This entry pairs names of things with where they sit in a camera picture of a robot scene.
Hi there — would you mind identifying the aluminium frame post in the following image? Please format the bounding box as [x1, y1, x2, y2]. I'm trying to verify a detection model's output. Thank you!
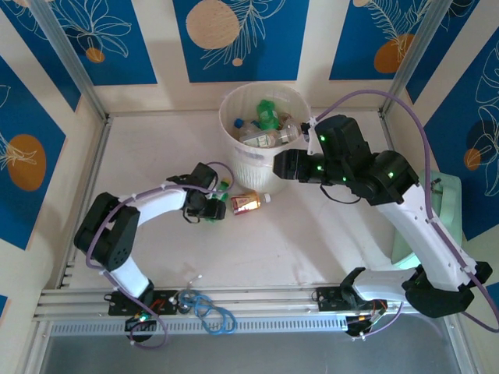
[380, 0, 457, 120]
[27, 0, 109, 122]

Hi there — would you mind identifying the mint green case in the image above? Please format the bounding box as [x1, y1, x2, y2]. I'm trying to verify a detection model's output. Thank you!
[389, 167, 465, 272]

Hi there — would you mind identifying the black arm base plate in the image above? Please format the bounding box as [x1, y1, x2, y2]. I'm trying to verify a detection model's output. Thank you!
[108, 290, 189, 317]
[311, 287, 388, 313]

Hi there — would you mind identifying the gold red label bottle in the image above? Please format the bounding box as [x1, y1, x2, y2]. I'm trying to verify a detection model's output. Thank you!
[229, 189, 273, 216]

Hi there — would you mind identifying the long aluminium table rail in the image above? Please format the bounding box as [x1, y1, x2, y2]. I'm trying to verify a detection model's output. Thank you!
[33, 286, 467, 321]

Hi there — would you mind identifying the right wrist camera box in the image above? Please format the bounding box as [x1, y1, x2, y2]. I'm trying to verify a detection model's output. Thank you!
[299, 115, 321, 155]

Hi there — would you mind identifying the crushed green plastic bottle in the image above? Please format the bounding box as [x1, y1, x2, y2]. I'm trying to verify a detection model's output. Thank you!
[254, 99, 282, 130]

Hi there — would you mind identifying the clear bottle green neck band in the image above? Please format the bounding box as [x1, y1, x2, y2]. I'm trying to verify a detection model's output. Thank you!
[278, 123, 302, 144]

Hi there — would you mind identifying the white ribbed plastic bin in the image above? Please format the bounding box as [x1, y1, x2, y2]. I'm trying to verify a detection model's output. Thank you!
[217, 80, 313, 196]

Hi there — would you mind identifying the thin aluminium table rail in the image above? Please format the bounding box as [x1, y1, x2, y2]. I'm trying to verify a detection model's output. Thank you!
[104, 108, 385, 118]

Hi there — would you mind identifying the aluminium table side rail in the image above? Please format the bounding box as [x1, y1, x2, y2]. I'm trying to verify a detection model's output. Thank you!
[57, 115, 114, 290]
[378, 111, 405, 157]

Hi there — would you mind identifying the coiled blue cable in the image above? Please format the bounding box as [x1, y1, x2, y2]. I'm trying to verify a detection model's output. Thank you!
[178, 290, 238, 337]

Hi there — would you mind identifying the grey slotted cable duct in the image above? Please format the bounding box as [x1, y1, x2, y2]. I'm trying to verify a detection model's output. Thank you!
[48, 315, 349, 337]

